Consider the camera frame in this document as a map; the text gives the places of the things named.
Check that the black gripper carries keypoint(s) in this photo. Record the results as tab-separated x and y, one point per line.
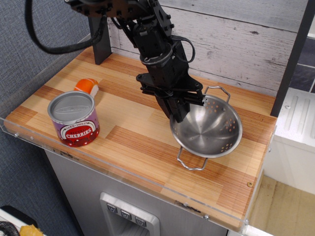
169	81

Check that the steel colander pot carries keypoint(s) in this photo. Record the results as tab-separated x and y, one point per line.
209	131

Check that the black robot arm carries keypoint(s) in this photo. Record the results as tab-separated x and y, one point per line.
149	29

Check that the purple cherries can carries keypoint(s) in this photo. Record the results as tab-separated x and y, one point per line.
74	117

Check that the orange salmon sushi toy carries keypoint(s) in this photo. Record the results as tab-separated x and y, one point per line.
87	85

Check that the white toy sink unit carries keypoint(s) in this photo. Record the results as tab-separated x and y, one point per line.
291	155

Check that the grey toy fridge cabinet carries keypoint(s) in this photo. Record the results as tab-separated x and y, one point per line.
109	206

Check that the yellow object at corner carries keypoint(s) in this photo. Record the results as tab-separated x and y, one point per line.
30	230

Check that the white black corner object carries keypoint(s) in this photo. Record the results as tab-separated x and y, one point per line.
15	218

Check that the black left support post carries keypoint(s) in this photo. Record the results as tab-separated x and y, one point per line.
102	49

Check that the black support post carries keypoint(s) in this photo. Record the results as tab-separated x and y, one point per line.
294	57
102	49

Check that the black right support post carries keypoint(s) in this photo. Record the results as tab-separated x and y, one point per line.
294	57

